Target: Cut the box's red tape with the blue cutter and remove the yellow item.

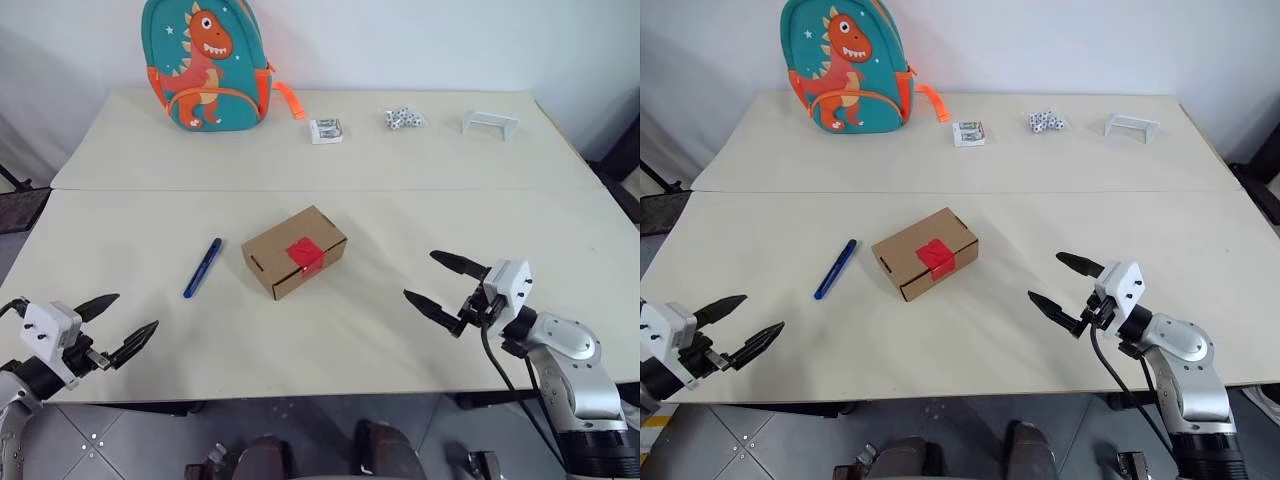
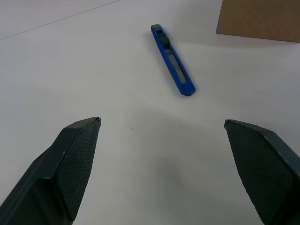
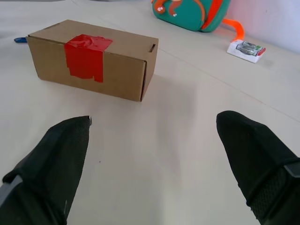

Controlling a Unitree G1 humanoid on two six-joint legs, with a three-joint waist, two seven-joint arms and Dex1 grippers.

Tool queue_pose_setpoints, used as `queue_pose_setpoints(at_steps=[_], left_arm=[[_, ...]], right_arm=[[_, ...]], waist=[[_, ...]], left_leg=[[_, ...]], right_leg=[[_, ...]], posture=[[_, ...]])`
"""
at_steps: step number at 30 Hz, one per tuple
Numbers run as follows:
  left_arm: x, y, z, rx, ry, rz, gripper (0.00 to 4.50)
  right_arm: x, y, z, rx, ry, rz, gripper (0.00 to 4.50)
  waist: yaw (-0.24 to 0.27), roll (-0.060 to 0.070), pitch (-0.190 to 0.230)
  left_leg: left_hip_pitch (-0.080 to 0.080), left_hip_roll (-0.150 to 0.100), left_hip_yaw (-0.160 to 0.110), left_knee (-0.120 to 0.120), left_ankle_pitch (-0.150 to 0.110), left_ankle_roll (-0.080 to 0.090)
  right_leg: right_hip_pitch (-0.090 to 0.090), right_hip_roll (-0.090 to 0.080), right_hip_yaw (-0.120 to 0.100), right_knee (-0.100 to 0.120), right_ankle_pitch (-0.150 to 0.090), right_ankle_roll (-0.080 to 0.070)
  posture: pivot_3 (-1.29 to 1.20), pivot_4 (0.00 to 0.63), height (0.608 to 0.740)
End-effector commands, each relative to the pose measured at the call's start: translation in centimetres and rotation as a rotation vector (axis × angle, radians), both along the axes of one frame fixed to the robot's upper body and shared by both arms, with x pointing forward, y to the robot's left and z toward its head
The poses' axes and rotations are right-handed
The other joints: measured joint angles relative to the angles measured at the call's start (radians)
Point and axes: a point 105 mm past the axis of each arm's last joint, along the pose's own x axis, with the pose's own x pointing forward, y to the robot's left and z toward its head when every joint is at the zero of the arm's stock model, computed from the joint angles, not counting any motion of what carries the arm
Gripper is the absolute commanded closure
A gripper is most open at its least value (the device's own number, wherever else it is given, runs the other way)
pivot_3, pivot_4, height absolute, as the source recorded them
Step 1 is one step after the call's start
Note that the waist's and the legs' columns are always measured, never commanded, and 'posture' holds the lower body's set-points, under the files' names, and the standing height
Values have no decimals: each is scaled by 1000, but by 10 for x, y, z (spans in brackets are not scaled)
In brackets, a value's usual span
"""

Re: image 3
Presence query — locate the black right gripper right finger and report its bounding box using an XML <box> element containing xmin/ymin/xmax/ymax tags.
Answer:
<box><xmin>216</xmin><ymin>111</ymin><xmax>300</xmax><ymax>225</ymax></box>

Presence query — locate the small white toy packet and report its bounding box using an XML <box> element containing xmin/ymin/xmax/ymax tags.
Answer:
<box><xmin>226</xmin><ymin>39</ymin><xmax>267</xmax><ymax>64</ymax></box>

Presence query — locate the brown cardboard box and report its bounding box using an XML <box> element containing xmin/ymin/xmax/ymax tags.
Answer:
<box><xmin>26</xmin><ymin>19</ymin><xmax>159</xmax><ymax>102</ymax></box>

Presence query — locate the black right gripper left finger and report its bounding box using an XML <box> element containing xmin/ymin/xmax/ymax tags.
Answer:
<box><xmin>0</xmin><ymin>115</ymin><xmax>93</xmax><ymax>225</ymax></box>

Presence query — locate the teal dinosaur backpack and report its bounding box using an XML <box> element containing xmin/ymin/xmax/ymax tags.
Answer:
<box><xmin>151</xmin><ymin>0</ymin><xmax>246</xmax><ymax>43</ymax></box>

